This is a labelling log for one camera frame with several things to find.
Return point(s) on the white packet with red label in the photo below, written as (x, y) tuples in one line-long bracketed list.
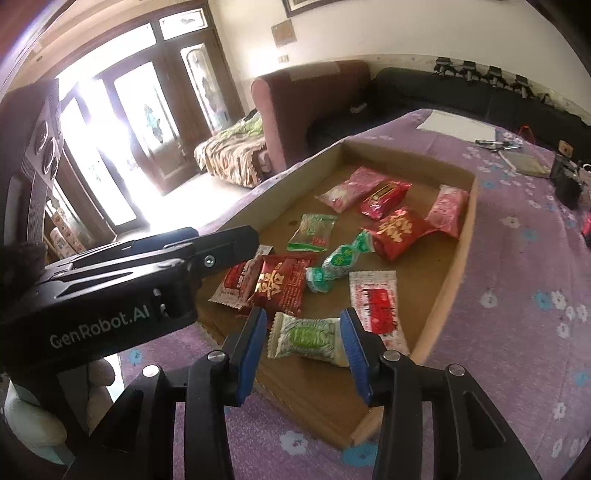
[(233, 281), (378, 311)]

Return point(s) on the maroon sofa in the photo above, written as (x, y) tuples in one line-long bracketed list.
[(314, 106)]

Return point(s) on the black charger device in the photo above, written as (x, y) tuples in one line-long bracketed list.
[(521, 84), (496, 74), (443, 65), (468, 70)]

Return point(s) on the person's left hand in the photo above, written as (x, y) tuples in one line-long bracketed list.
[(99, 374)]

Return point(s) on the black pen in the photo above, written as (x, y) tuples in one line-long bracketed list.
[(485, 141)]

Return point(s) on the framed wall picture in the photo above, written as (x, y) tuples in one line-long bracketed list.
[(304, 4)]

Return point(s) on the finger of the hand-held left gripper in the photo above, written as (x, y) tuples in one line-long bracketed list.
[(221, 249)]

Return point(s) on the wooden glass door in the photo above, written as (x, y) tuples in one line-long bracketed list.
[(138, 115)]

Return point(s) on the purple floral tablecloth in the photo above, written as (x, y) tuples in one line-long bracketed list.
[(508, 300)]

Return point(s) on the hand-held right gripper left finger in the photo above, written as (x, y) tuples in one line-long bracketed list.
[(249, 355)]

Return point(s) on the red crimped packet gold print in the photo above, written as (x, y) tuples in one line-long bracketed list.
[(400, 233)]

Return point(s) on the pink snack packet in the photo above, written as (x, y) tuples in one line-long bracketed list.
[(351, 189), (447, 211)]

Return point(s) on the cardboard tray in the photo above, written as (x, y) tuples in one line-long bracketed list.
[(323, 392)]

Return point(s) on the stacked cardboard cartons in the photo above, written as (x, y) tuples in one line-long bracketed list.
[(62, 230)]

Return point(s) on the white paper sheets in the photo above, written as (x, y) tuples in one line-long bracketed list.
[(455, 124)]

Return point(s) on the black sofa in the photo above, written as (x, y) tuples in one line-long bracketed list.
[(461, 99)]

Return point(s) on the grey notebook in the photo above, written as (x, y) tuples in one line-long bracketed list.
[(526, 164)]

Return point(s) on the patterned blanket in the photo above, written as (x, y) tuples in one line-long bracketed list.
[(231, 152)]

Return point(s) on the white packet with green label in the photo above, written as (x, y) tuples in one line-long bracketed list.
[(307, 339)]

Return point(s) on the red packet with gold characters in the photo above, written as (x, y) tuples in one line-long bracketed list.
[(280, 284)]

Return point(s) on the clear green snack packet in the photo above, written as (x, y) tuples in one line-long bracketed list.
[(311, 230)]

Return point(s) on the dark red snack packet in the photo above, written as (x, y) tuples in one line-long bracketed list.
[(385, 199)]

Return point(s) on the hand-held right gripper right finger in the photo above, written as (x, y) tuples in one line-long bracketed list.
[(355, 355)]

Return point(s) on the small wall plaque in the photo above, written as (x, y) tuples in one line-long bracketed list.
[(283, 33)]

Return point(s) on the green twisted candy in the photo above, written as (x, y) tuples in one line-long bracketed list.
[(340, 262)]

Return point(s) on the dark glass jar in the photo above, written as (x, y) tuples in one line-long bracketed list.
[(559, 166), (569, 189)]

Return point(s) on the silver pen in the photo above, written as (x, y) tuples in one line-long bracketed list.
[(508, 146)]

